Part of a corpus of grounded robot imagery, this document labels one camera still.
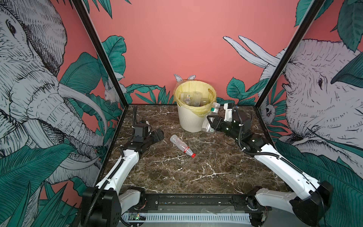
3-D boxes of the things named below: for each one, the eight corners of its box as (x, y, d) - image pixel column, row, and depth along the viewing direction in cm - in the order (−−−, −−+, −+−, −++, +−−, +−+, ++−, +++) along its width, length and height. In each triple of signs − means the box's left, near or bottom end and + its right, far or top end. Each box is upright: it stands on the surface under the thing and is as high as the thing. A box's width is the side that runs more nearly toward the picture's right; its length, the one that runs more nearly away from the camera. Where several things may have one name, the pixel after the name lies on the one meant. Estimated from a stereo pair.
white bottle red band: (169, 141, 100) (169, 137, 96) (173, 137, 103) (173, 133, 98) (192, 159, 92) (192, 156, 87) (196, 155, 94) (197, 151, 90)
